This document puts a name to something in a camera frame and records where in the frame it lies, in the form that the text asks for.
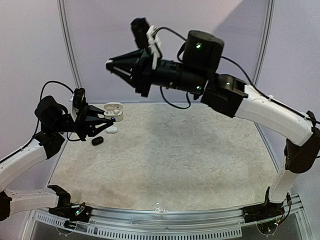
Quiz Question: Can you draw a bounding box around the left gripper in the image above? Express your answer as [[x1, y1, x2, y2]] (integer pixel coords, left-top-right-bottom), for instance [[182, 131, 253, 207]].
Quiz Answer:
[[52, 102, 115, 141]]

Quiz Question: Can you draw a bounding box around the aluminium corner post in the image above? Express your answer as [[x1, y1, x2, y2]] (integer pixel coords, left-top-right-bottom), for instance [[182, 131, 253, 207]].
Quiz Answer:
[[56, 0, 84, 88], [244, 0, 275, 108]]

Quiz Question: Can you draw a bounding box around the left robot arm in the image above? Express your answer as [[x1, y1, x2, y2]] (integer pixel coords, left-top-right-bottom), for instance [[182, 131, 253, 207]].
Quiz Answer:
[[0, 95, 116, 223]]

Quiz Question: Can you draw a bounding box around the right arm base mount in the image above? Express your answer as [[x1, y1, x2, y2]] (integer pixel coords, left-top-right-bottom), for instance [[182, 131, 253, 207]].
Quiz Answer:
[[242, 197, 285, 223]]

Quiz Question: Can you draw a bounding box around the white oval charging case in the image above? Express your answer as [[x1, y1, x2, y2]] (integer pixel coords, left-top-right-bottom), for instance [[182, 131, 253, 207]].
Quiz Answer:
[[105, 126, 118, 134]]

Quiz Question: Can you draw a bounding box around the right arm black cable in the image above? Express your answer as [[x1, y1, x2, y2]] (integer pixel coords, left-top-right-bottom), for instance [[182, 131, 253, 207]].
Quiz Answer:
[[153, 26, 320, 161]]

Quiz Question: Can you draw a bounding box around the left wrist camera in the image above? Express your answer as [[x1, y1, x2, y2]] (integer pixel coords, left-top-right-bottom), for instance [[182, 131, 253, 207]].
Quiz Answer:
[[71, 87, 86, 111]]

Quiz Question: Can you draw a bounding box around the right aluminium corner post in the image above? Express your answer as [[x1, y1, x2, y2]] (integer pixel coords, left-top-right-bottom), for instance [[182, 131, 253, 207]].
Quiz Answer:
[[244, 0, 275, 108]]

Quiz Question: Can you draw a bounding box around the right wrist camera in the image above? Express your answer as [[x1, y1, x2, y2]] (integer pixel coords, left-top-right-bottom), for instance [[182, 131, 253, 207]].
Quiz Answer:
[[130, 17, 163, 70]]

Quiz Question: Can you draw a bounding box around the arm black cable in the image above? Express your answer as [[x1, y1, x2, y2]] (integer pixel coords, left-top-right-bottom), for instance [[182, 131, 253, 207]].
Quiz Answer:
[[0, 80, 78, 163], [153, 26, 320, 161]]

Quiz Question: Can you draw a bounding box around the aluminium front rail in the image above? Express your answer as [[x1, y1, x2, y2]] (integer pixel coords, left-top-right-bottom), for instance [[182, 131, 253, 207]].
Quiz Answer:
[[22, 194, 313, 240]]

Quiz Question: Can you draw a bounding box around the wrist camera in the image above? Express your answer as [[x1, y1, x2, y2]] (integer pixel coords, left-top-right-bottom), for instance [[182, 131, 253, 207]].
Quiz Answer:
[[71, 87, 86, 111], [130, 17, 163, 70]]

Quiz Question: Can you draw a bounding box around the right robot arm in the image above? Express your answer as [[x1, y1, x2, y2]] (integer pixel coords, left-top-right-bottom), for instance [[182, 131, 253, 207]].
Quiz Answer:
[[105, 26, 320, 218]]

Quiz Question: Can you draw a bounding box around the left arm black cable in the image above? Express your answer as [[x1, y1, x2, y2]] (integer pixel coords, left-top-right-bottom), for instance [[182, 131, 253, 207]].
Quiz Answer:
[[0, 80, 78, 163]]

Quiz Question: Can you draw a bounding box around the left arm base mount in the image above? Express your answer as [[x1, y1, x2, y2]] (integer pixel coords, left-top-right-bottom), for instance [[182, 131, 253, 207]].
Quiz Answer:
[[48, 185, 93, 223]]

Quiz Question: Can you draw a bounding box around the black charging case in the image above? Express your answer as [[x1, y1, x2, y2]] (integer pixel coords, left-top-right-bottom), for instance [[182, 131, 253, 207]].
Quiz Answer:
[[91, 136, 104, 146]]

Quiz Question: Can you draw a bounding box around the left aluminium corner post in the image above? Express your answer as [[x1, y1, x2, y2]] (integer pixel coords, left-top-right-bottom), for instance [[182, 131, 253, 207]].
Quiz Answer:
[[56, 0, 84, 88]]

